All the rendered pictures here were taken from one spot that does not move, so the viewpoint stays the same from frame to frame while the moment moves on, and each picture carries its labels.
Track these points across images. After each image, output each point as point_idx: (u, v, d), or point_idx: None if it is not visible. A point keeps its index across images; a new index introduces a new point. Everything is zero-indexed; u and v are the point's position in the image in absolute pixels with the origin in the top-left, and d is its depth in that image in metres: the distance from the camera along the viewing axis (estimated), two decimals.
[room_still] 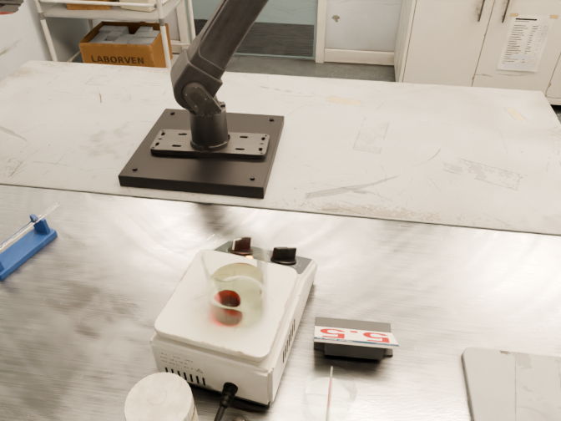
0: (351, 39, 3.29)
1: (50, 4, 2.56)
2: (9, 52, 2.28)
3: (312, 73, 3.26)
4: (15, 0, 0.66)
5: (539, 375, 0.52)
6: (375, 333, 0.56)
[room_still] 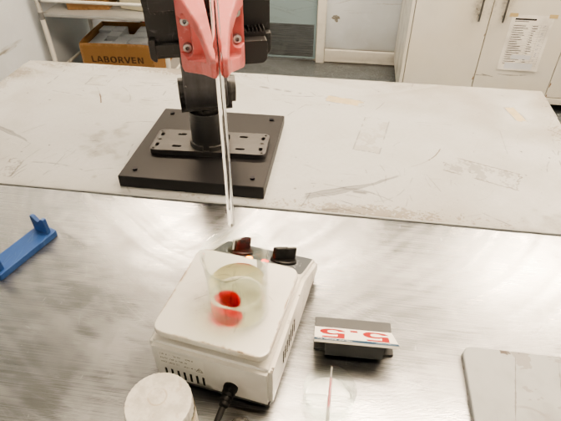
0: (351, 39, 3.29)
1: (50, 4, 2.56)
2: (9, 52, 2.28)
3: (312, 73, 3.26)
4: None
5: (539, 375, 0.52)
6: (375, 333, 0.56)
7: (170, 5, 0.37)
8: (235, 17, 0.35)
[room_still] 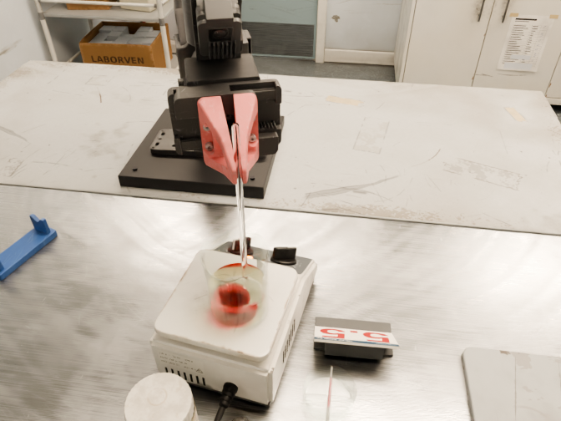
0: (351, 39, 3.29)
1: (50, 4, 2.56)
2: (9, 52, 2.28)
3: (312, 73, 3.26)
4: None
5: (539, 375, 0.52)
6: (375, 333, 0.56)
7: (195, 114, 0.42)
8: (251, 127, 0.41)
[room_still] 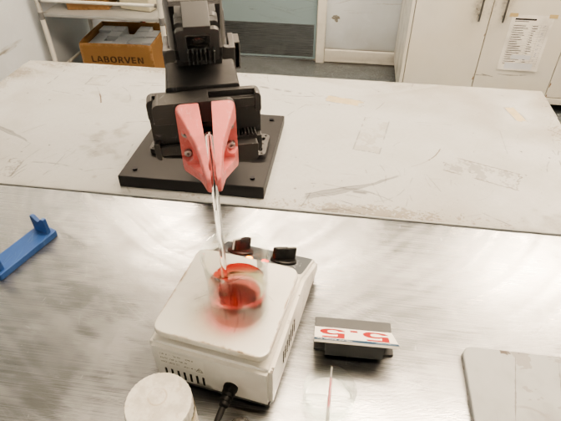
0: (351, 39, 3.29)
1: (50, 4, 2.56)
2: (9, 52, 2.28)
3: (312, 73, 3.26)
4: None
5: (539, 375, 0.52)
6: (375, 333, 0.56)
7: (174, 120, 0.43)
8: (228, 134, 0.41)
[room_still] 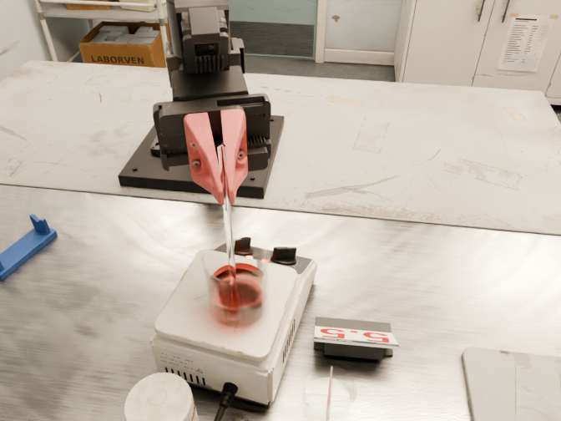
0: (351, 39, 3.29)
1: (50, 4, 2.56)
2: (9, 52, 2.28)
3: (312, 73, 3.26)
4: None
5: (539, 375, 0.52)
6: (375, 333, 0.56)
7: (181, 130, 0.41)
8: (239, 145, 0.40)
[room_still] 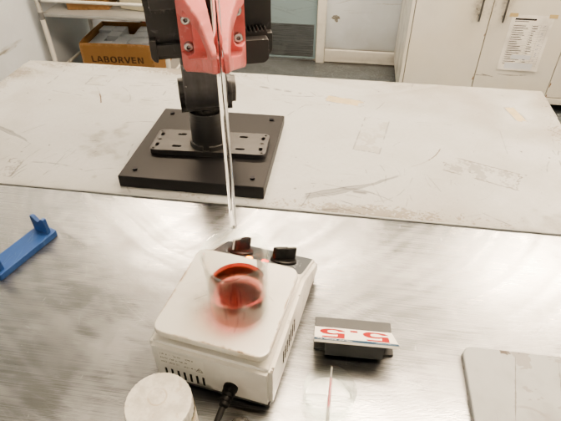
0: (351, 39, 3.29)
1: (50, 4, 2.56)
2: (9, 52, 2.28)
3: (312, 73, 3.26)
4: None
5: (539, 375, 0.52)
6: (375, 333, 0.56)
7: (171, 3, 0.37)
8: (235, 15, 0.35)
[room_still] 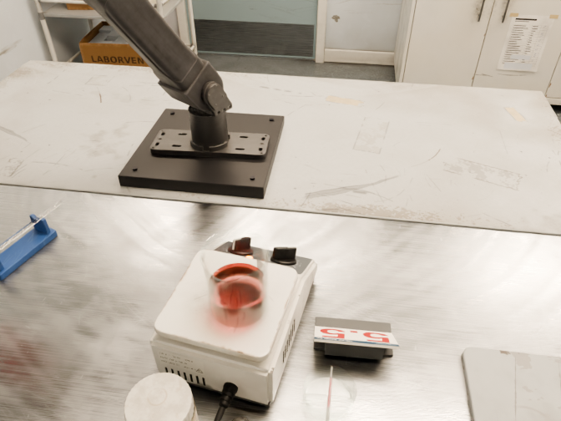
0: (351, 39, 3.29)
1: (50, 4, 2.56)
2: (9, 52, 2.28)
3: (312, 73, 3.26)
4: None
5: (539, 375, 0.52)
6: (375, 333, 0.56)
7: None
8: None
